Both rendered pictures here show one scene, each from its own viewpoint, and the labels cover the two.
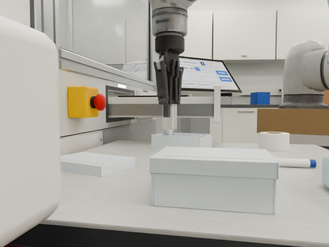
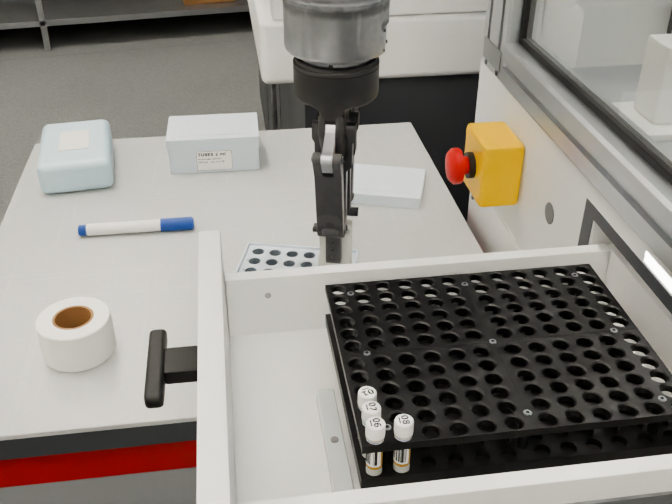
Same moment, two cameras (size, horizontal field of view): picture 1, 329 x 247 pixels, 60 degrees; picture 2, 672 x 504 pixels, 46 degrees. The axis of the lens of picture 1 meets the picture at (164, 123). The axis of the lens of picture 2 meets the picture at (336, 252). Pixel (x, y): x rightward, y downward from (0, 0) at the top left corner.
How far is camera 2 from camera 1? 144 cm
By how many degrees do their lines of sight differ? 140
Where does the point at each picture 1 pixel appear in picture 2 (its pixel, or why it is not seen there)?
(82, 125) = (514, 221)
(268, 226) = not seen: hidden behind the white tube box
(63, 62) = (503, 73)
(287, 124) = not seen: outside the picture
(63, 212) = (307, 132)
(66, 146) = (490, 220)
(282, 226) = not seen: hidden behind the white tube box
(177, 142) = (295, 255)
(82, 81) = (530, 132)
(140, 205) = (265, 144)
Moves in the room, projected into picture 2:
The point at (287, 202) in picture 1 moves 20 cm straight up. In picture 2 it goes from (159, 162) to (141, 23)
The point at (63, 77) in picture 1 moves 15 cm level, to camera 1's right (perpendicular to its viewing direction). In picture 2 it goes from (503, 99) to (378, 116)
